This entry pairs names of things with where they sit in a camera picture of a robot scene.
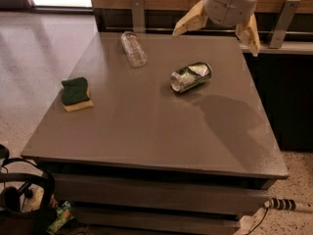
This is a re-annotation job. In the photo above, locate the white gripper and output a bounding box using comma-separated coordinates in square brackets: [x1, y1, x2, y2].
[172, 0, 260, 57]

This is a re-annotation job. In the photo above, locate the green soda can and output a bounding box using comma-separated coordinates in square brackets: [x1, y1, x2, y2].
[170, 62, 212, 93]

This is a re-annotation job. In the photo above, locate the clear plastic bottle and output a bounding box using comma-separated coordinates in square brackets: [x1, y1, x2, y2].
[120, 31, 148, 68]

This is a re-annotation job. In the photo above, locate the grey table with drawers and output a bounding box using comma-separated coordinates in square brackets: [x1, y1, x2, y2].
[23, 33, 288, 235]

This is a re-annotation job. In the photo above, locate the green yellow sponge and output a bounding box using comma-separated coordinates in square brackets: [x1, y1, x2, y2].
[62, 77, 93, 113]

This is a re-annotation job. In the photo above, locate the green snack packet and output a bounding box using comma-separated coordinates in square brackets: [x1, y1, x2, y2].
[47, 201, 73, 235]

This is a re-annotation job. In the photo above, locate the right metal bracket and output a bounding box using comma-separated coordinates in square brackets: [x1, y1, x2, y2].
[268, 0, 300, 49]

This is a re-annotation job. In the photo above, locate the metal bracket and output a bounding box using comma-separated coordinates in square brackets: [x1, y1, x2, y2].
[268, 0, 300, 49]
[131, 0, 146, 33]

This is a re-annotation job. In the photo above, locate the left metal bracket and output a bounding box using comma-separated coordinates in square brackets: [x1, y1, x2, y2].
[131, 0, 146, 33]

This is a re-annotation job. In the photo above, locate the striped cable plug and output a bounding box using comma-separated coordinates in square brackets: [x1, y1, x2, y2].
[264, 198, 313, 213]

